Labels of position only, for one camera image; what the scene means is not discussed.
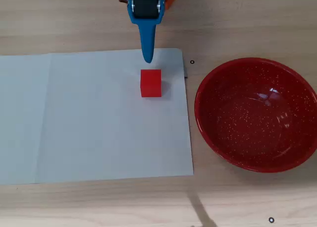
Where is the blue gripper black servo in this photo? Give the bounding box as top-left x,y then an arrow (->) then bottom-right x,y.
127,0 -> 166,64

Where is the red cube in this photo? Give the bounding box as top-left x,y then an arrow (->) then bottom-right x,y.
140,68 -> 162,98

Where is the red speckled bowl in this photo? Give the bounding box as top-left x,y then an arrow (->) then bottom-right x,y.
194,57 -> 317,173

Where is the white paper sheet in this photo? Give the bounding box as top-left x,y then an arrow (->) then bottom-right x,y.
0,48 -> 194,185

